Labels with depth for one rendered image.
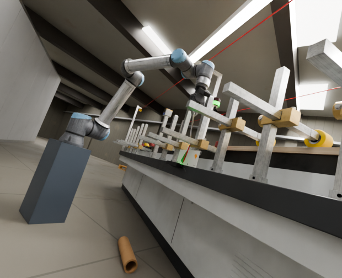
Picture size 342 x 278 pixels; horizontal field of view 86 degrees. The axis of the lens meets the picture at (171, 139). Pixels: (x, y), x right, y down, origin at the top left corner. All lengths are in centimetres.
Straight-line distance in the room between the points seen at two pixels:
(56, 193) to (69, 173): 16
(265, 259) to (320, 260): 37
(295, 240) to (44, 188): 149
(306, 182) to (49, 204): 159
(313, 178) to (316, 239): 31
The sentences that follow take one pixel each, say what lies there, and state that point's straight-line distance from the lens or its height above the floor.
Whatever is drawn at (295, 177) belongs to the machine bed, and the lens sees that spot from 92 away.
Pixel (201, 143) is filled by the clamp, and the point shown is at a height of 84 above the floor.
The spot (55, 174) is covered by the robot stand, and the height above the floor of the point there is 36.
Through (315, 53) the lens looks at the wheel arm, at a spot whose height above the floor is 93.
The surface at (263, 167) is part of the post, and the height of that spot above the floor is 76.
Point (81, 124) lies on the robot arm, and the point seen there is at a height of 78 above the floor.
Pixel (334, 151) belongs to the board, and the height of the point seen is 88.
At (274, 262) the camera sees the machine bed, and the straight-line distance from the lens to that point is 95.
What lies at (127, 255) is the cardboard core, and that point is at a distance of 136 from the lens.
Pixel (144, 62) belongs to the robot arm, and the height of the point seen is 132.
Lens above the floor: 65
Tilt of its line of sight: 9 degrees up
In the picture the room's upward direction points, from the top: 17 degrees clockwise
